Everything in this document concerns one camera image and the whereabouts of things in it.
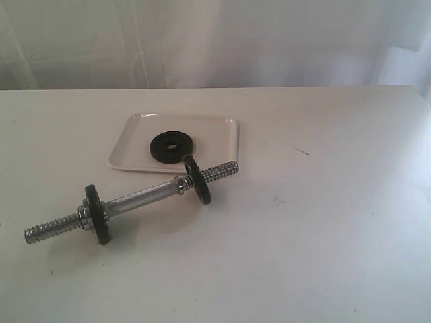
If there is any black weight plate end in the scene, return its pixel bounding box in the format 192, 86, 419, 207
85, 184, 110, 245
182, 155, 212, 205

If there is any chrome dumbbell bar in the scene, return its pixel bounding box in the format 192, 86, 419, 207
23, 161, 239, 245

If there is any black weight plate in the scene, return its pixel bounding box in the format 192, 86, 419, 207
149, 131, 195, 164

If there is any white rectangular tray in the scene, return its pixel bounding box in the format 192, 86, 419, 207
108, 114, 239, 174

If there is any chrome collar nut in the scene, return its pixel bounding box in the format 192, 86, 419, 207
77, 205, 94, 231

